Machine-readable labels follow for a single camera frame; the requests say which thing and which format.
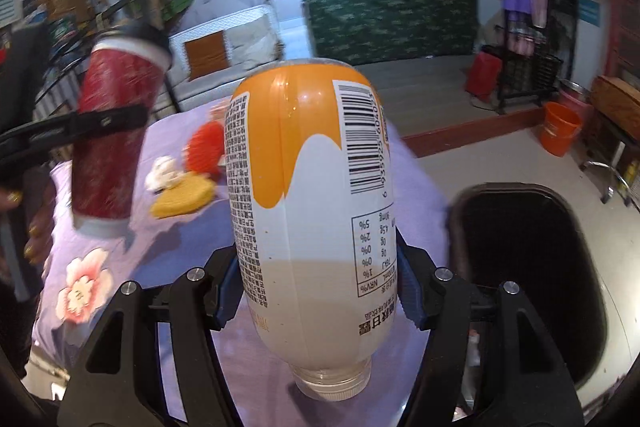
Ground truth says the red paper cup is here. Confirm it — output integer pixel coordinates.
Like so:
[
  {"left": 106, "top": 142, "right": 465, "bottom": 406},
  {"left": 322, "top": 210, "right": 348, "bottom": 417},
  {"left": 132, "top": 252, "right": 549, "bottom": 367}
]
[{"left": 70, "top": 24, "right": 173, "bottom": 238}]

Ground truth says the black metal rack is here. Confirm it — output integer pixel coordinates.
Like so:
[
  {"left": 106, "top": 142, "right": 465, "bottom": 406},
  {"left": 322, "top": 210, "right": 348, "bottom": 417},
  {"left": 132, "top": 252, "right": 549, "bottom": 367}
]
[{"left": 480, "top": 0, "right": 563, "bottom": 112}]

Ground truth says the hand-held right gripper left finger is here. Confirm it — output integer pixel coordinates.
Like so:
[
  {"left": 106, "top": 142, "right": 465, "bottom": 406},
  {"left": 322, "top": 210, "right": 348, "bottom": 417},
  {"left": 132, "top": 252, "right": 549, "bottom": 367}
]
[{"left": 57, "top": 244, "right": 251, "bottom": 427}]

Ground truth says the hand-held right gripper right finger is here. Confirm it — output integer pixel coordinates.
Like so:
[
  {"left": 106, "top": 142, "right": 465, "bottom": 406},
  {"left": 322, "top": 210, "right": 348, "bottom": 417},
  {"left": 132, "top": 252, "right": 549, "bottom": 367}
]
[{"left": 395, "top": 229, "right": 586, "bottom": 427}]

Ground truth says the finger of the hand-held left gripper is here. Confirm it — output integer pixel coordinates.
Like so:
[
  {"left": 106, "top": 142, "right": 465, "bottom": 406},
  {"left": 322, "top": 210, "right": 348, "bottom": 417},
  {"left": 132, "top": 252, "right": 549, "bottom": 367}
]
[{"left": 27, "top": 104, "right": 149, "bottom": 155}]

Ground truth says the pink basin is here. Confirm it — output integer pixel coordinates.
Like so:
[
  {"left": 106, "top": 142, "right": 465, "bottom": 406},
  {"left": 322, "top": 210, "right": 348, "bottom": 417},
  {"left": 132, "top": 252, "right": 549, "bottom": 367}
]
[{"left": 557, "top": 79, "right": 593, "bottom": 118}]

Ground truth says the person's left hand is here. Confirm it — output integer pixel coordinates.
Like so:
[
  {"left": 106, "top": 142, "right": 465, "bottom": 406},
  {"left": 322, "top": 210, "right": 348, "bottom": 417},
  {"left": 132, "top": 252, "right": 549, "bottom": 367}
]
[{"left": 0, "top": 167, "right": 58, "bottom": 268}]

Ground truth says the blue wall sign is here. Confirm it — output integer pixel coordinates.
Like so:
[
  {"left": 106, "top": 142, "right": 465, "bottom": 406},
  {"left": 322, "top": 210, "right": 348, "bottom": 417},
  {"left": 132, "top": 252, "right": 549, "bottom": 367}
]
[{"left": 580, "top": 0, "right": 601, "bottom": 28}]

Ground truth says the red bag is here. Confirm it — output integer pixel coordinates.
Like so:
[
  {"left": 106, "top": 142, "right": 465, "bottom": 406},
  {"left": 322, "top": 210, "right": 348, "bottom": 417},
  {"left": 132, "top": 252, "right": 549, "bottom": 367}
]
[{"left": 466, "top": 52, "right": 503, "bottom": 98}]

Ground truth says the white tissue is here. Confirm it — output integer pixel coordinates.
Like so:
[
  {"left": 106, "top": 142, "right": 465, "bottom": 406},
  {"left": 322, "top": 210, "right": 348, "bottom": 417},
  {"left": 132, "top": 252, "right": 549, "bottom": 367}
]
[{"left": 145, "top": 156, "right": 183, "bottom": 194}]

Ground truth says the orange and white plastic bottle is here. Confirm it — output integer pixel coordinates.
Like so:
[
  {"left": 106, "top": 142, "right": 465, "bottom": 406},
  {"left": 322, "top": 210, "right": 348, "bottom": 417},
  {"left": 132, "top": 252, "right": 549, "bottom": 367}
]
[{"left": 223, "top": 59, "right": 398, "bottom": 403}]

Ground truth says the brown cushion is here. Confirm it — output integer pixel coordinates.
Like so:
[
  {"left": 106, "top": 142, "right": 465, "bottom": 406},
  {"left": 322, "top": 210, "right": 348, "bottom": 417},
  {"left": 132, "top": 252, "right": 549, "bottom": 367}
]
[{"left": 184, "top": 31, "right": 231, "bottom": 80}]

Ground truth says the green patterned mattress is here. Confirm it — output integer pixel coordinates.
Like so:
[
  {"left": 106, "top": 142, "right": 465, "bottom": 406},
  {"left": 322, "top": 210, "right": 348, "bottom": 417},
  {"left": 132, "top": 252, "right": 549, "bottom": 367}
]
[{"left": 304, "top": 0, "right": 478, "bottom": 66}]

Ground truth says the black bin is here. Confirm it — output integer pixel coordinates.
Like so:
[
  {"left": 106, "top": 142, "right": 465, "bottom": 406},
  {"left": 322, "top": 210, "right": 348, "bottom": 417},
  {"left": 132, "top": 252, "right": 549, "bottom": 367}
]
[{"left": 445, "top": 183, "right": 626, "bottom": 400}]

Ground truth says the red plush toy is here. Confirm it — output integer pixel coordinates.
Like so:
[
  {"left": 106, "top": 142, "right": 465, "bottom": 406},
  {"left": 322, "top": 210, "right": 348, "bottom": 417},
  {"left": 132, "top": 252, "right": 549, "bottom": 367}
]
[{"left": 184, "top": 122, "right": 226, "bottom": 172}]

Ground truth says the stool with brown cushion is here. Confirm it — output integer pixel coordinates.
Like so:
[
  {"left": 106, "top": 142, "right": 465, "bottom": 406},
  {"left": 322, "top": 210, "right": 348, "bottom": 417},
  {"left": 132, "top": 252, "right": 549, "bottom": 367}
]
[{"left": 580, "top": 76, "right": 640, "bottom": 210}]

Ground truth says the purple floral blanket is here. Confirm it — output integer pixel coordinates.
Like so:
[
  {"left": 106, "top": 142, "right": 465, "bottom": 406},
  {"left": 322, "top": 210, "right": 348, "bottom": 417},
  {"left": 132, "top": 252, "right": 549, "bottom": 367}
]
[{"left": 30, "top": 99, "right": 451, "bottom": 427}]

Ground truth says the orange bucket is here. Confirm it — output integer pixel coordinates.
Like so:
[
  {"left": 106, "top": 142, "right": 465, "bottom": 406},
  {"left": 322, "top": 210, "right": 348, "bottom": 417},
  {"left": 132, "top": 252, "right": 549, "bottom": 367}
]
[{"left": 539, "top": 102, "right": 583, "bottom": 158}]

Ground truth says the yellow sponge cloth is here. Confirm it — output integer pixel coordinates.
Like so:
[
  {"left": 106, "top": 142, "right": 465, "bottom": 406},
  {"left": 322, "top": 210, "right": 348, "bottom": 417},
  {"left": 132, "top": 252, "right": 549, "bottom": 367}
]
[{"left": 150, "top": 172, "right": 217, "bottom": 220}]

